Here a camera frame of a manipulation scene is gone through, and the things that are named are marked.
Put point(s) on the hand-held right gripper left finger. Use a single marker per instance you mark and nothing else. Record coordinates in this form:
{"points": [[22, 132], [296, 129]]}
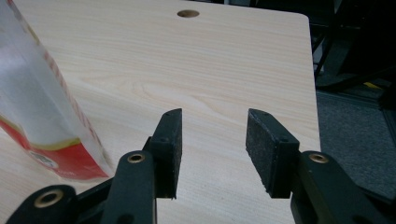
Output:
{"points": [[166, 149]]}

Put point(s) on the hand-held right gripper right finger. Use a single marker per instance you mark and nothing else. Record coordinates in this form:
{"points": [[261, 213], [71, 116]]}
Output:
{"points": [[271, 155]]}

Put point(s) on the red and white sugar bag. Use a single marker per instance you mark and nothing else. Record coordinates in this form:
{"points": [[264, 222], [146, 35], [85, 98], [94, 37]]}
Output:
{"points": [[31, 93]]}

